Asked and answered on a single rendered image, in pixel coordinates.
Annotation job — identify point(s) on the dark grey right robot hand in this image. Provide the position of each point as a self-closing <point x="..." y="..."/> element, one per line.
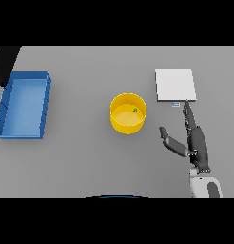
<point x="197" y="143"/>

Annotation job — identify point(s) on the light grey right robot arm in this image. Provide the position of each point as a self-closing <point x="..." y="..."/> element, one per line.
<point x="201" y="187"/>

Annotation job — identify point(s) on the pale square measuring scale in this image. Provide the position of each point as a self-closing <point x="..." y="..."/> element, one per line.
<point x="175" y="85"/>

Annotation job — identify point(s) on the green nut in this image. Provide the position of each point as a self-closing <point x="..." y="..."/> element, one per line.
<point x="135" y="110"/>

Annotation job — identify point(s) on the yellow bowl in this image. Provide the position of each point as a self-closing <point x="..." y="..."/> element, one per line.
<point x="128" y="113"/>

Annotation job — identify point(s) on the blue tray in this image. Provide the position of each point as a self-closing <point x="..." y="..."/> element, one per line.
<point x="23" y="105"/>

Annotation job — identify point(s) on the black slanted panel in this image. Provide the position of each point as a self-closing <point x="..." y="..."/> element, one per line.
<point x="4" y="63"/>

